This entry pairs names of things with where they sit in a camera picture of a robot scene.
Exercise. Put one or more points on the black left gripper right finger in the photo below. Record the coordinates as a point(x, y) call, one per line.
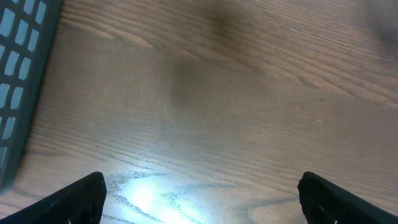
point(324, 202)

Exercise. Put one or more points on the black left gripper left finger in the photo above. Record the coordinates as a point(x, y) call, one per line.
point(79, 202)

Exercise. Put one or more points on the black plastic mesh basket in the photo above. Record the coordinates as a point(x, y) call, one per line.
point(27, 31)

